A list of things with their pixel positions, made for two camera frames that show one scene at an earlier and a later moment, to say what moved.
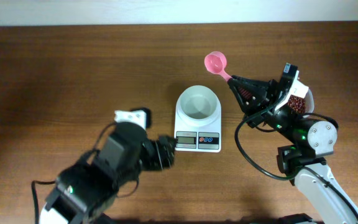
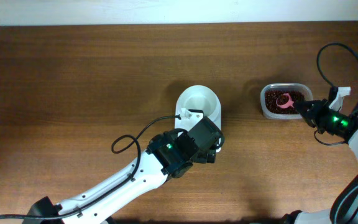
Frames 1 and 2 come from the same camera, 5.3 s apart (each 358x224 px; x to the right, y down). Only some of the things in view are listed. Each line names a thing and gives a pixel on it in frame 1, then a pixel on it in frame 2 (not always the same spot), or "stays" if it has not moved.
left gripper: [156, 151] → [209, 156]
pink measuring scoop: [215, 63] → [289, 103]
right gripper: [272, 98] → [312, 111]
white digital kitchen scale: [197, 121] stays
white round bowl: [198, 103] stays
